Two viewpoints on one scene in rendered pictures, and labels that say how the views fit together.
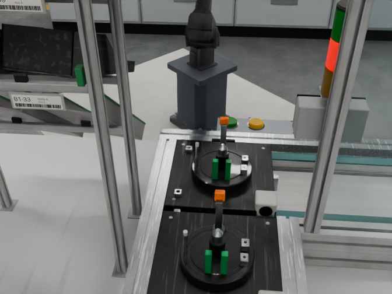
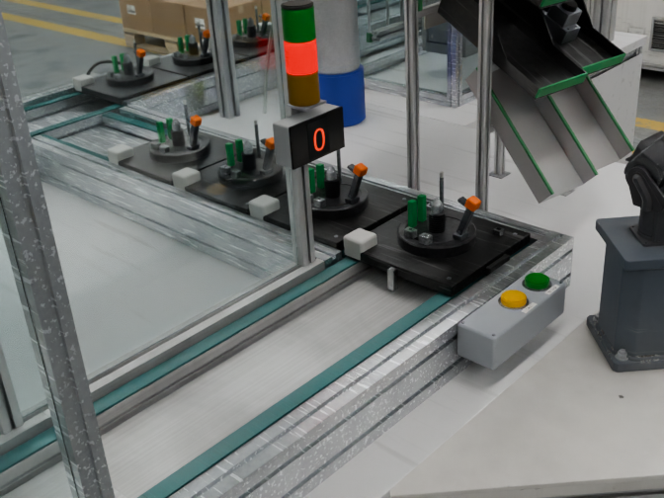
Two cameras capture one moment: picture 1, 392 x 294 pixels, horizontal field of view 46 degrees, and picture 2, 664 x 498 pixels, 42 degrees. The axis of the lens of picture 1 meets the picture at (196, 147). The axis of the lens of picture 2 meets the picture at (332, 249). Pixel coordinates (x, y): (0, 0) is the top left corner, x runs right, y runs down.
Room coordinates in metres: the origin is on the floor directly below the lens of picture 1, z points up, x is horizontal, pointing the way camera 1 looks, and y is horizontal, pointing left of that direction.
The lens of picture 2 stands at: (1.57, -1.24, 1.70)
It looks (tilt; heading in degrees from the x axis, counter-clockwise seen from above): 28 degrees down; 130
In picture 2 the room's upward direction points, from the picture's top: 4 degrees counter-clockwise
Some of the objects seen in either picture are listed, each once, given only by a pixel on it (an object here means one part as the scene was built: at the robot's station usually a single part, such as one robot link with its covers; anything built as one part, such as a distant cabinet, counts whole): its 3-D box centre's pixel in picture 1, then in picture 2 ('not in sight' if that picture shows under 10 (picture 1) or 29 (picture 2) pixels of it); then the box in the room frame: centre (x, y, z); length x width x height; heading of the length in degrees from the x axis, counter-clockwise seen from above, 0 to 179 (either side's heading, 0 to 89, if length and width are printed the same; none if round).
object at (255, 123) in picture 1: (255, 124); (513, 300); (1.03, -0.16, 0.96); 0.04 x 0.04 x 0.02
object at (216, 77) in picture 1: (202, 94); (649, 291); (1.19, -0.02, 0.96); 0.15 x 0.15 x 0.20; 41
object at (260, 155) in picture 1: (221, 175); (437, 244); (0.82, -0.06, 0.96); 0.24 x 0.24 x 0.02; 85
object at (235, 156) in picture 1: (221, 168); (437, 234); (0.82, -0.06, 0.98); 0.14 x 0.14 x 0.02
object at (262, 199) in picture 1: (265, 203); (360, 244); (0.72, -0.15, 0.97); 0.05 x 0.05 x 0.04; 85
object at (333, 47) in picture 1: (343, 53); (300, 55); (0.69, -0.24, 1.33); 0.05 x 0.05 x 0.05
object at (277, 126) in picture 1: (255, 134); (512, 317); (1.03, -0.16, 0.93); 0.21 x 0.07 x 0.06; 85
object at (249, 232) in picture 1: (217, 244); (331, 184); (0.57, -0.04, 1.01); 0.24 x 0.24 x 0.13; 85
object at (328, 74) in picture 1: (338, 80); (303, 86); (0.69, -0.24, 1.28); 0.05 x 0.05 x 0.05
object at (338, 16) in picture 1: (349, 23); (298, 23); (0.69, -0.24, 1.38); 0.05 x 0.05 x 0.05
